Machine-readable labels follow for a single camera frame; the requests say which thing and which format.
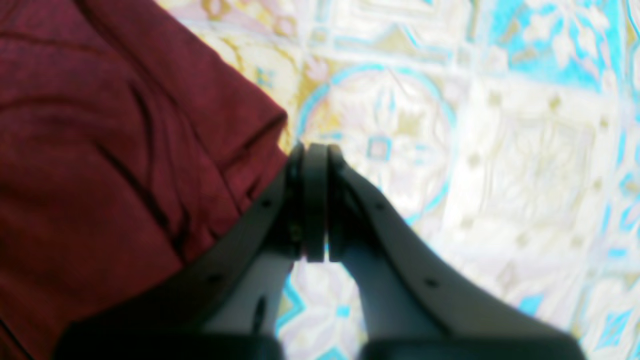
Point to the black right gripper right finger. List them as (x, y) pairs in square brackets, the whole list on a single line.
[(416, 306)]

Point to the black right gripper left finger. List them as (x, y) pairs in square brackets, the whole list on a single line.
[(223, 305)]

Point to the dark red t-shirt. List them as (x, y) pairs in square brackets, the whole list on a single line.
[(128, 148)]

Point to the patterned tablecloth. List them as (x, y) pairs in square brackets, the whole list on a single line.
[(505, 132)]

